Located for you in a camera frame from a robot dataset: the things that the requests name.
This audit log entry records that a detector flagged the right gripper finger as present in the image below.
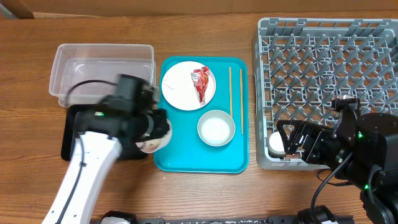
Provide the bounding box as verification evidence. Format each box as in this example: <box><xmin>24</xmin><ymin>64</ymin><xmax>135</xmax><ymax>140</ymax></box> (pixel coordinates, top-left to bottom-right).
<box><xmin>276</xmin><ymin>119</ymin><xmax>310</xmax><ymax>128</ymax></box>
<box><xmin>277</xmin><ymin>125</ymin><xmax>295</xmax><ymax>154</ymax></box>

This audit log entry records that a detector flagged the white cup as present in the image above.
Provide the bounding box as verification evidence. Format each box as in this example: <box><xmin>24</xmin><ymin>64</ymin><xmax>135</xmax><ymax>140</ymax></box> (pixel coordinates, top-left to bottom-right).
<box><xmin>267</xmin><ymin>132</ymin><xmax>286</xmax><ymax>157</ymax></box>

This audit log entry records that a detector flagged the pink bowl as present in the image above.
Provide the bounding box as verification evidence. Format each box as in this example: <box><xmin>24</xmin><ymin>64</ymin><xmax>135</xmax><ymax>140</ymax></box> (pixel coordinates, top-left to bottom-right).
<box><xmin>136</xmin><ymin>119</ymin><xmax>172</xmax><ymax>154</ymax></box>

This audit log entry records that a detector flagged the red snack wrapper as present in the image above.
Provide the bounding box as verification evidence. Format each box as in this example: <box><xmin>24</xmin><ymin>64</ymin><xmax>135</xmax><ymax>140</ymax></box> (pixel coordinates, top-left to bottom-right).
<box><xmin>191</xmin><ymin>66</ymin><xmax>210</xmax><ymax>103</ymax></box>

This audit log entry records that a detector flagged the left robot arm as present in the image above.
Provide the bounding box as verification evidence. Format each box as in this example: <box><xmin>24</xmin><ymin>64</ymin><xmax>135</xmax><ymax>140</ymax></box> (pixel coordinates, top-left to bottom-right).
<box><xmin>43</xmin><ymin>95</ymin><xmax>171</xmax><ymax>223</ymax></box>

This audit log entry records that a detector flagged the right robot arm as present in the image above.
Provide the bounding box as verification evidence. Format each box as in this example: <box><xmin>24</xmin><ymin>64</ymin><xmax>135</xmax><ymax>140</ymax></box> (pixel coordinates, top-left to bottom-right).
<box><xmin>277</xmin><ymin>110</ymin><xmax>397</xmax><ymax>223</ymax></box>

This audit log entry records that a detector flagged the grey dishwasher rack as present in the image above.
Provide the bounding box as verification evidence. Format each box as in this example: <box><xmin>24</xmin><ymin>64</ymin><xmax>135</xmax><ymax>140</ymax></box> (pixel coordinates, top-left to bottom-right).
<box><xmin>252</xmin><ymin>18</ymin><xmax>397</xmax><ymax>170</ymax></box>

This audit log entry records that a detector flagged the black plastic tray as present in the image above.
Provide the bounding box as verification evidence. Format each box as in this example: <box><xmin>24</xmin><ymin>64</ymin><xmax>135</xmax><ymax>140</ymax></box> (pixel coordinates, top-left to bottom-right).
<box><xmin>60</xmin><ymin>105</ymin><xmax>147</xmax><ymax>161</ymax></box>

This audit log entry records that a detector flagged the large white plate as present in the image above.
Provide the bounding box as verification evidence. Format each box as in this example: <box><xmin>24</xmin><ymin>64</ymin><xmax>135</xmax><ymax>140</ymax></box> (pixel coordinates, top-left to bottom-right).
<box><xmin>161</xmin><ymin>61</ymin><xmax>216</xmax><ymax>111</ymax></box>

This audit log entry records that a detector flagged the teal serving tray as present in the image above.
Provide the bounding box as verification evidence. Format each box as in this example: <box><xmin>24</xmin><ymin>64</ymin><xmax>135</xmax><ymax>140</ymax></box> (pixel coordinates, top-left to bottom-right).
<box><xmin>154</xmin><ymin>56</ymin><xmax>249</xmax><ymax>174</ymax></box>

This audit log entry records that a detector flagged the grey bowl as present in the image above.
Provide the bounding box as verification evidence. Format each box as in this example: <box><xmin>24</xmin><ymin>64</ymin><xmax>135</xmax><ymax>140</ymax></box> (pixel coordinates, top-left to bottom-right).
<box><xmin>197</xmin><ymin>110</ymin><xmax>236</xmax><ymax>147</ymax></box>

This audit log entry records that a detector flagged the right wooden chopstick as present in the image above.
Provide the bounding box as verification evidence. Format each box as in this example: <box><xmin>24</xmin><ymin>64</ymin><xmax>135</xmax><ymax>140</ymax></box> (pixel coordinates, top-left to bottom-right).
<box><xmin>239</xmin><ymin>68</ymin><xmax>244</xmax><ymax>135</ymax></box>

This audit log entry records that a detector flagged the wooden chopstick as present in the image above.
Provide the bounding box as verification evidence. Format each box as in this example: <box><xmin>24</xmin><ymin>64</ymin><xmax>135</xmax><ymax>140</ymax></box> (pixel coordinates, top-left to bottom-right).
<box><xmin>228</xmin><ymin>67</ymin><xmax>233</xmax><ymax>117</ymax></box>
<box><xmin>239</xmin><ymin>68</ymin><xmax>244</xmax><ymax>135</ymax></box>

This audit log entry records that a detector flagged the left wooden chopstick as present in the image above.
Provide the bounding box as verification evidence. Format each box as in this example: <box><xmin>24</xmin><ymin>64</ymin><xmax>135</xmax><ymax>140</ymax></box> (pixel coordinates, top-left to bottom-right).
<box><xmin>228</xmin><ymin>67</ymin><xmax>233</xmax><ymax>117</ymax></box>

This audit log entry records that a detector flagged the clear plastic bin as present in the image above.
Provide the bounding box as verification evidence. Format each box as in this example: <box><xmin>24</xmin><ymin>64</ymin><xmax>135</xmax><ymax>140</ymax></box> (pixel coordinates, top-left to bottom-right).
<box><xmin>49</xmin><ymin>44</ymin><xmax>156</xmax><ymax>107</ymax></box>

